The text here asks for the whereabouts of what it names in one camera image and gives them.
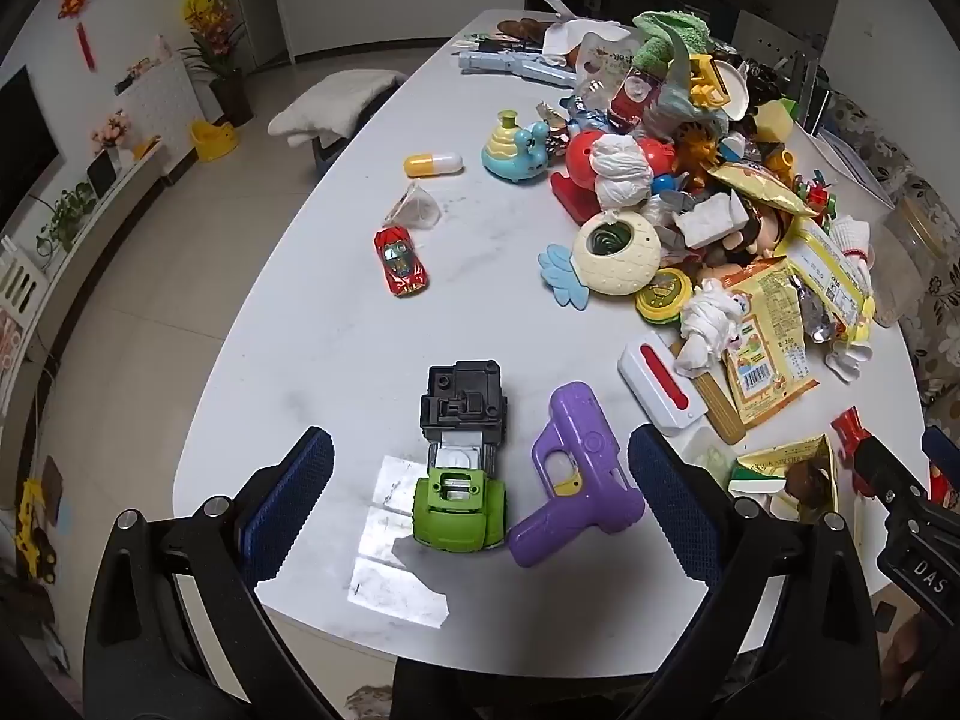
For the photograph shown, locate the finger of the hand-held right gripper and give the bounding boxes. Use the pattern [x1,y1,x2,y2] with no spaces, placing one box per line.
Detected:
[851,435,931,520]
[921,426,960,482]

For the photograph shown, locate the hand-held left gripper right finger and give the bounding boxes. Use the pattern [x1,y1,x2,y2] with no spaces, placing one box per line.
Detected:
[627,424,878,720]

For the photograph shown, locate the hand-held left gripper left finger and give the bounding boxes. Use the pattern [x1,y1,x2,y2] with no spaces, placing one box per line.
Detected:
[84,426,336,720]

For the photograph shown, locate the person's right hand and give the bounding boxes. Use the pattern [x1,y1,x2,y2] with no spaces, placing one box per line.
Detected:
[879,607,938,698]

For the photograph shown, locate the small red toy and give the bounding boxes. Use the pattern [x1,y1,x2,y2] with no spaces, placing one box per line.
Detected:
[831,406,875,497]

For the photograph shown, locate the purple toy gun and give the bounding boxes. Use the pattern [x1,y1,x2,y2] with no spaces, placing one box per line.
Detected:
[508,382,646,568]

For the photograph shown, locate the opened gold wrapper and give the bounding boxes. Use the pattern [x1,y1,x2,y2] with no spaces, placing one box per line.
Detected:
[730,433,838,523]

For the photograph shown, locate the tan ribbed stick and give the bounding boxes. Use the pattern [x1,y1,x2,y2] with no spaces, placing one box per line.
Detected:
[688,369,748,445]

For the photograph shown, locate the white red lint brush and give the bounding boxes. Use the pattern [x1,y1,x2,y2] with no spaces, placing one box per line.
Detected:
[617,340,708,434]

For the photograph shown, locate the green toy truck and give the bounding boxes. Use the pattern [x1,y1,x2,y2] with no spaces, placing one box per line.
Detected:
[411,360,515,556]

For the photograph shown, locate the orange yellow snack packet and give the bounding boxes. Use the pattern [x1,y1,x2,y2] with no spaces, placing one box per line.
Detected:
[722,259,820,425]

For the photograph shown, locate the yellow green disc toy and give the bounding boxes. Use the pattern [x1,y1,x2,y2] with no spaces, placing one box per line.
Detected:
[636,268,691,325]

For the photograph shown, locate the white glove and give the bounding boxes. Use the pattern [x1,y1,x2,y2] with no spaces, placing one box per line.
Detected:
[827,215,878,297]

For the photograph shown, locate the cream round pineapple toy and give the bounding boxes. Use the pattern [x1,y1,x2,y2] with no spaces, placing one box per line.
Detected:
[574,211,662,293]

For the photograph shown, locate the yellow toy digger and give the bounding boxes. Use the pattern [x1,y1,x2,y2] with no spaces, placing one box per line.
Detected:
[15,476,59,587]

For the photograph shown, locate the blue wing toy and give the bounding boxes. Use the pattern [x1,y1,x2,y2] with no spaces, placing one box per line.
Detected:
[537,244,593,312]

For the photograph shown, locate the red toy car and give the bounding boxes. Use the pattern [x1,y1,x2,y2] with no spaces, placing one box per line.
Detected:
[373,225,430,296]

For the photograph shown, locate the floral sofa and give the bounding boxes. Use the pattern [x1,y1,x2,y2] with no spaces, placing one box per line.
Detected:
[823,90,960,421]

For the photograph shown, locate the brown haired doll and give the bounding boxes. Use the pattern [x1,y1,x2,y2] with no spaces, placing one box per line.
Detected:
[716,208,797,265]

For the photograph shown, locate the gold snack packet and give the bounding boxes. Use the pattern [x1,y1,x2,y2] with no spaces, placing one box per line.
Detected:
[709,163,818,218]

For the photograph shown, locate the clear plastic cup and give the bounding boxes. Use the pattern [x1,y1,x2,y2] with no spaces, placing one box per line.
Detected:
[382,181,442,230]

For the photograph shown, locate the white television cabinet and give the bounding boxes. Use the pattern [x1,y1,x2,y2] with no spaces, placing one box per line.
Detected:
[0,139,167,421]

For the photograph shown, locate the red round toy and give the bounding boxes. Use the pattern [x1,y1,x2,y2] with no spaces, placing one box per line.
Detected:
[551,130,676,224]

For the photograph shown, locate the green trailing plant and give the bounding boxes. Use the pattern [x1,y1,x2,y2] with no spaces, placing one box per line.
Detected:
[34,182,98,253]

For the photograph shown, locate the yellow white capsule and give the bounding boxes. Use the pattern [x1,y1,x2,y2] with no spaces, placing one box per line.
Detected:
[403,151,463,178]

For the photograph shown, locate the yellow potty chair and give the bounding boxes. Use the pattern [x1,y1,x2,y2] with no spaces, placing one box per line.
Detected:
[189,120,239,163]

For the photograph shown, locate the yellow sponge block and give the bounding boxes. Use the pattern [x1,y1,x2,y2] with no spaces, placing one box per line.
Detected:
[754,99,796,140]

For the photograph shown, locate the teal yellow snail toy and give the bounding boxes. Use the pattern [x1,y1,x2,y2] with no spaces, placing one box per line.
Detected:
[481,110,552,185]

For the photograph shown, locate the stool with white cushion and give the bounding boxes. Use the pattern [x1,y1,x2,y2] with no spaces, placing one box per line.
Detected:
[268,69,407,166]

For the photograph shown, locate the white pegboard cover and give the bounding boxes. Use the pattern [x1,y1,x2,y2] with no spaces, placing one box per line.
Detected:
[120,56,208,185]

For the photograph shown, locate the pink flowers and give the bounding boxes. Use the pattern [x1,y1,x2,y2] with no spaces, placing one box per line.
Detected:
[90,111,133,155]

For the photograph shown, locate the metal folding rack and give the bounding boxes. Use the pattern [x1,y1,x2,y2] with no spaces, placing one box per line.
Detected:
[731,11,827,132]

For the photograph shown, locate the yellow toy excavator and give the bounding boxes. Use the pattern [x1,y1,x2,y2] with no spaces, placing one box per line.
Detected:
[688,54,733,109]

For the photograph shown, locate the black television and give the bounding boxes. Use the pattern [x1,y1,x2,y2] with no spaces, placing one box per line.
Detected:
[0,65,61,232]

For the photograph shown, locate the clear printed snack bag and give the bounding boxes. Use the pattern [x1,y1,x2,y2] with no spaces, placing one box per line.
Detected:
[576,31,638,102]

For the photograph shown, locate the yellow flower plant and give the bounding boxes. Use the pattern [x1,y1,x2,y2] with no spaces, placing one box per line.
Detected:
[178,0,256,128]

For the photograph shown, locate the green plush cloth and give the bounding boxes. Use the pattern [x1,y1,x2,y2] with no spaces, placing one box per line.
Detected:
[634,10,725,74]

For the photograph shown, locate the light blue toy gun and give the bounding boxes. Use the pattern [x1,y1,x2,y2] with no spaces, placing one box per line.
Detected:
[459,45,582,89]

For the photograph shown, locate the red knot wall decoration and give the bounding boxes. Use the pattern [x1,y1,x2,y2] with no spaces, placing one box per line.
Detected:
[52,0,98,73]

